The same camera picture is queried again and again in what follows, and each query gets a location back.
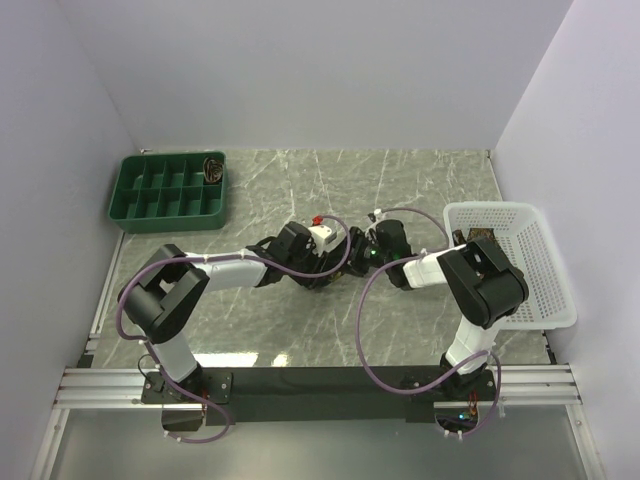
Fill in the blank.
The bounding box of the dark key-pattern tie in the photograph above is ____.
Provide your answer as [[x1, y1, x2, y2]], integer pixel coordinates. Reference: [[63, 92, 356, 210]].
[[452, 227, 498, 246]]

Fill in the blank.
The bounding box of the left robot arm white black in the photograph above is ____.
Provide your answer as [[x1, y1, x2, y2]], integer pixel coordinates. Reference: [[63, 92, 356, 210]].
[[119, 222, 353, 402]]

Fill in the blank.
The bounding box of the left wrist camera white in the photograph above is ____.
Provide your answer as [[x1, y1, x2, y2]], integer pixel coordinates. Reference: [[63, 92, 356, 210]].
[[309, 216, 337, 249]]

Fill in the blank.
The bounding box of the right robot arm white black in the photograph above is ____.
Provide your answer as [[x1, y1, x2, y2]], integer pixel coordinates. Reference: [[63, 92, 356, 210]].
[[355, 236, 529, 399]]

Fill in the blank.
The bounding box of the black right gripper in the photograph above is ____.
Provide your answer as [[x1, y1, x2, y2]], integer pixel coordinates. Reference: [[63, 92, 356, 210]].
[[329, 226, 393, 277]]

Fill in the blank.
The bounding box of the rolled dark tie in tray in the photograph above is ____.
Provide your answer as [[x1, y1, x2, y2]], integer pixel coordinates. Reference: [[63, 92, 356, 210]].
[[202, 156, 225, 185]]

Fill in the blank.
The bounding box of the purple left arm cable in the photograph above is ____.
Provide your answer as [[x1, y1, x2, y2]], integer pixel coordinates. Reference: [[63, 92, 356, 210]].
[[116, 213, 351, 446]]

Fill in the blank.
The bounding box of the blue floral yellow tie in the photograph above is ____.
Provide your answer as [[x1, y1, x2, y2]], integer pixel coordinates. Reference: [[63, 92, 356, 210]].
[[326, 270, 344, 284]]

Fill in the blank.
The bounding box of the white plastic basket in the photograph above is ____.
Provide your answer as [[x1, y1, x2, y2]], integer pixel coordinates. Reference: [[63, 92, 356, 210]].
[[443, 201, 577, 330]]

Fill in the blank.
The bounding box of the black base bar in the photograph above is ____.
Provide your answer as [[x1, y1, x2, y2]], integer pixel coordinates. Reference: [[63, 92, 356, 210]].
[[141, 365, 497, 431]]

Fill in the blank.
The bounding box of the green compartment tray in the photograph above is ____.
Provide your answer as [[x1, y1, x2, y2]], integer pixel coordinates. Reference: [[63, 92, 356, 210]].
[[108, 151, 230, 234]]

